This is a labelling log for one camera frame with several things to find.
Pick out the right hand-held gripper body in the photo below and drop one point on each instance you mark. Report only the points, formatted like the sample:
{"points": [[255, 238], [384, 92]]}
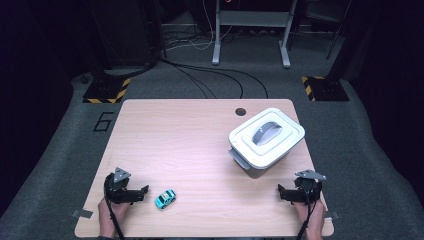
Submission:
{"points": [[310, 191]]}

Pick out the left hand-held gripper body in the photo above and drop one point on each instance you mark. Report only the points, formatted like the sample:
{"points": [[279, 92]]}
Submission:
{"points": [[115, 191]]}

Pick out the blue toy car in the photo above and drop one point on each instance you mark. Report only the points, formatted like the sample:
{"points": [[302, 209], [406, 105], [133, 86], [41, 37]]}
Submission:
{"points": [[165, 199]]}

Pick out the transparent brown storage box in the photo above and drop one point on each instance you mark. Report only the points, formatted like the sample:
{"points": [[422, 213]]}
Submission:
{"points": [[238, 158]]}

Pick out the person's left hand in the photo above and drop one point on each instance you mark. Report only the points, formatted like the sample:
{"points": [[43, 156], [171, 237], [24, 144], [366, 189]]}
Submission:
{"points": [[106, 216]]}

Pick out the grey tape piece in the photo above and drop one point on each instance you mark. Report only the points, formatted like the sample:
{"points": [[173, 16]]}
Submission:
{"points": [[332, 215], [82, 213]]}

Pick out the black striped stand base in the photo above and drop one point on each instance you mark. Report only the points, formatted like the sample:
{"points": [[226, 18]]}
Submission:
{"points": [[105, 90], [328, 89]]}

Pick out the dark cabinet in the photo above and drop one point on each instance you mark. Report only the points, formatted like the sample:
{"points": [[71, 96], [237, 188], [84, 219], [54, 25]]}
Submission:
{"points": [[126, 30]]}

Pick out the white metal desk frame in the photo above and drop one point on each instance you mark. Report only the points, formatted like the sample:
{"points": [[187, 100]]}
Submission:
{"points": [[253, 18]]}

